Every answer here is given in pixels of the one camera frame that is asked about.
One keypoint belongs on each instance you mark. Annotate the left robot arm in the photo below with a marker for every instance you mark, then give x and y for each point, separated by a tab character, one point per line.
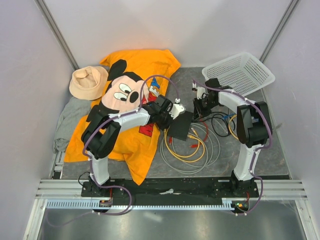
100	136

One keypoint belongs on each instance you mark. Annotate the grey cloth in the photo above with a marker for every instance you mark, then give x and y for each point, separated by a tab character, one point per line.
70	116

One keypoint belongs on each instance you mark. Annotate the white plastic basket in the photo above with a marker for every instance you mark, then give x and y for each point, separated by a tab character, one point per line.
243	72

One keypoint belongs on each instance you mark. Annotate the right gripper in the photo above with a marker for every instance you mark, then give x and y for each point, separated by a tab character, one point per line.
198	110

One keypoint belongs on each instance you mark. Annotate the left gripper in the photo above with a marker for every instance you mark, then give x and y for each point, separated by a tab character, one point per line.
163	127

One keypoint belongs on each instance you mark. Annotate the black network switch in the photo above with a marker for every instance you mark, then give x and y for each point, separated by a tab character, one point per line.
180	127

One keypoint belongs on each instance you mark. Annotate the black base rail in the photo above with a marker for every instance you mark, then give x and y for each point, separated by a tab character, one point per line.
175	191

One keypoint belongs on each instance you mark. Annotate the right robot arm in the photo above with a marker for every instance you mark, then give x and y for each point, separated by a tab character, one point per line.
253	123

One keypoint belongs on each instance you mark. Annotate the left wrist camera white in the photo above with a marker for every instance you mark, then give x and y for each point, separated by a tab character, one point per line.
177	109

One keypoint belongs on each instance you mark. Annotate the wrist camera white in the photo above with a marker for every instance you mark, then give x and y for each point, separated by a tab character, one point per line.
177	109
200	91

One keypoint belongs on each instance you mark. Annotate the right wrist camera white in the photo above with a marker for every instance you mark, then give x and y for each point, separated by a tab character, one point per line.
200	91

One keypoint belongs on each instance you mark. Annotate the peach bucket hat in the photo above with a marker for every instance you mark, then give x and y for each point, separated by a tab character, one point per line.
88	83

